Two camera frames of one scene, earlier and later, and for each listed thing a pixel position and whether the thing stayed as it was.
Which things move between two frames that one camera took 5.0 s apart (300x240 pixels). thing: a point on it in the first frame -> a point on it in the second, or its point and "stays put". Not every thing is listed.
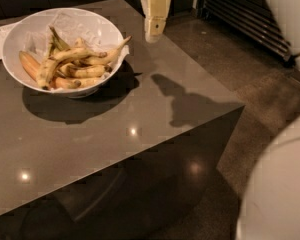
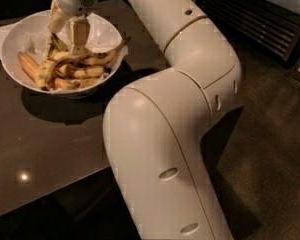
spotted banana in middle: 84,71 stays put
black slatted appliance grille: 244,11 stays put
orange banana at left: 30,64 stays put
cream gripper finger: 156,4 -> 74,0
